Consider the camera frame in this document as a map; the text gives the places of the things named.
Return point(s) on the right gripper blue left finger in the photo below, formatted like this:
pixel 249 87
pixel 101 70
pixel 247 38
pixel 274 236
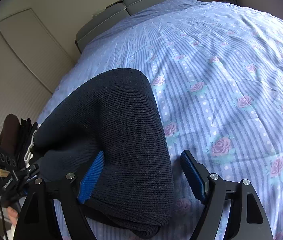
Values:
pixel 38 219

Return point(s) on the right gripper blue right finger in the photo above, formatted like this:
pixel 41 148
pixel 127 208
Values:
pixel 247 218

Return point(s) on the dark navy fleece pants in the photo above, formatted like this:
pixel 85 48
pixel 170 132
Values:
pixel 114 113

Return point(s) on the person's left hand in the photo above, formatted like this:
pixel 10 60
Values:
pixel 12 215

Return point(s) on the folded white garment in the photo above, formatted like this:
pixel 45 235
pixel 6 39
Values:
pixel 28 155

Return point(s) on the stack of folded dark clothes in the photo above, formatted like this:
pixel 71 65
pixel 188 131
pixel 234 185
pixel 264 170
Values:
pixel 15 139

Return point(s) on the cream sliding closet doors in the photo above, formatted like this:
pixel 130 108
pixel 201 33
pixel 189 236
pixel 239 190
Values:
pixel 32 64

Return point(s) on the blue floral striped bedspread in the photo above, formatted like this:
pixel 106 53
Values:
pixel 216 71

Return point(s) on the grey padded headboard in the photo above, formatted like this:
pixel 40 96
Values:
pixel 109 17

